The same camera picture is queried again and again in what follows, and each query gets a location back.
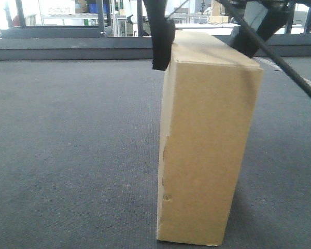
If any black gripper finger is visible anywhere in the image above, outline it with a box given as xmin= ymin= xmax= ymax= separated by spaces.
xmin=144 ymin=0 xmax=175 ymax=71
xmin=228 ymin=1 xmax=292 ymax=58

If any tall brown cardboard box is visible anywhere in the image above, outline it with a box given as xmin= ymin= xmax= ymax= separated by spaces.
xmin=157 ymin=31 xmax=263 ymax=246

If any small background cardboard box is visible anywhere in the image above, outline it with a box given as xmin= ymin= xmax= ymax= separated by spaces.
xmin=208 ymin=16 xmax=229 ymax=24

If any dark grey conveyor belt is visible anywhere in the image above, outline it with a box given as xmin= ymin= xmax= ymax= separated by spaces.
xmin=0 ymin=58 xmax=311 ymax=248

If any white background table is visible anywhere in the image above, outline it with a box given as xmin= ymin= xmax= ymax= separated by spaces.
xmin=175 ymin=23 xmax=311 ymax=35

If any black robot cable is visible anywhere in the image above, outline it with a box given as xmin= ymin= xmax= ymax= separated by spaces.
xmin=219 ymin=0 xmax=311 ymax=109

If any black conveyor side rail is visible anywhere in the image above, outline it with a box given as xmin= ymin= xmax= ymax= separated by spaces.
xmin=0 ymin=33 xmax=311 ymax=61

